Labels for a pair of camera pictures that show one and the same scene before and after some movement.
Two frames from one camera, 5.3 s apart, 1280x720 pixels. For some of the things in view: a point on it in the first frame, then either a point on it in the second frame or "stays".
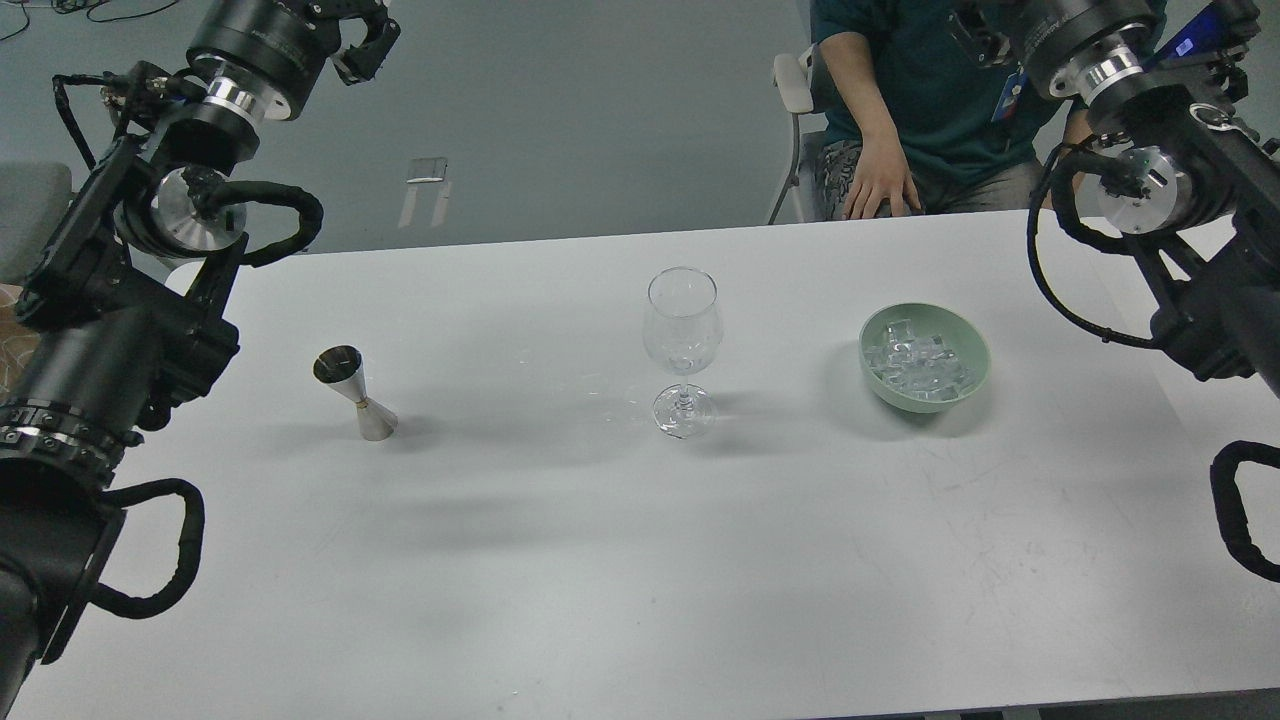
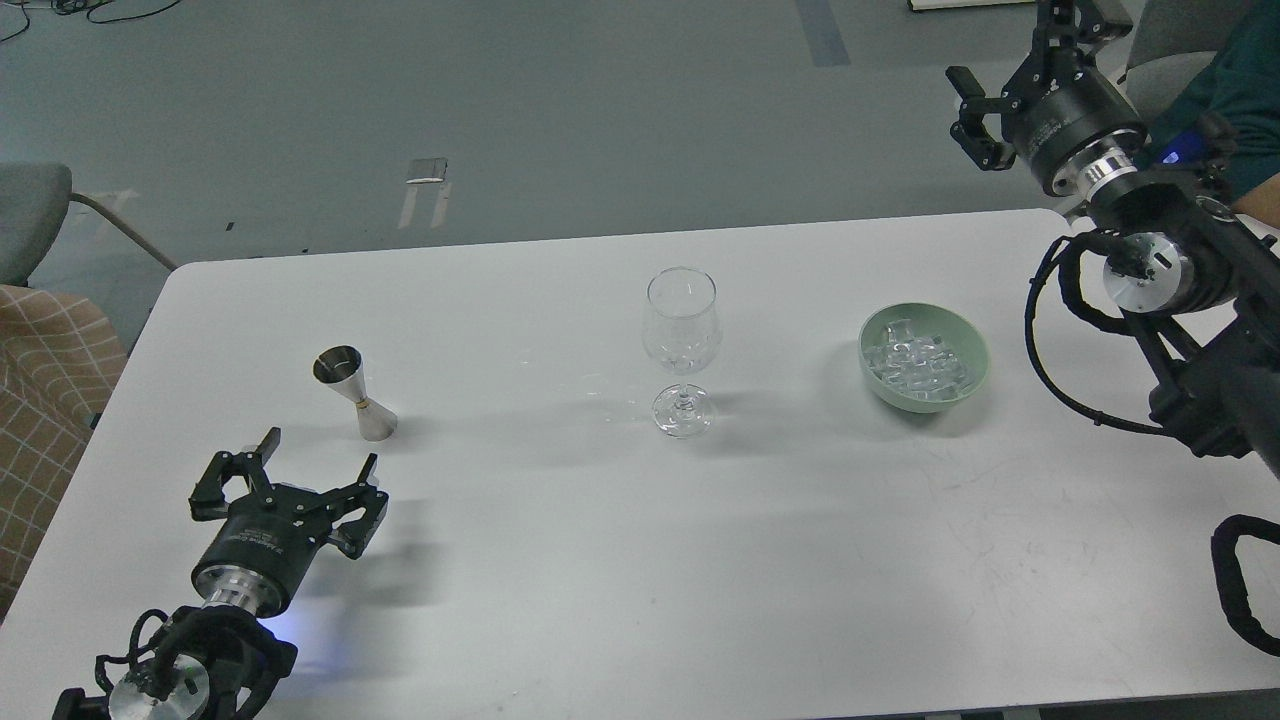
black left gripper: (265, 55) -> (263, 549)
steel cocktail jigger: (343, 368) stays
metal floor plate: (427, 170) stays
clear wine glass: (682, 332) stays
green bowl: (923, 358) stays
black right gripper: (1088, 48) -> (1073, 127)
